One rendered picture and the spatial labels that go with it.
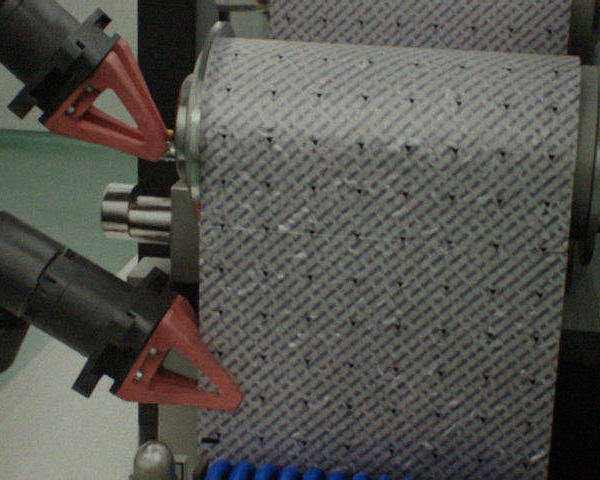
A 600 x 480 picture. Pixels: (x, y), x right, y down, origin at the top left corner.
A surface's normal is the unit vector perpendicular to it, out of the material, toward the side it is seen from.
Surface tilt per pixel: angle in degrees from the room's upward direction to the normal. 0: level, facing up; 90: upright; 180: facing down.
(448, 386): 90
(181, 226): 90
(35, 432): 0
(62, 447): 0
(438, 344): 90
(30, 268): 61
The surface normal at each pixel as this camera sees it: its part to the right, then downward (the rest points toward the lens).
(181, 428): -0.15, 0.26
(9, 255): 0.16, -0.23
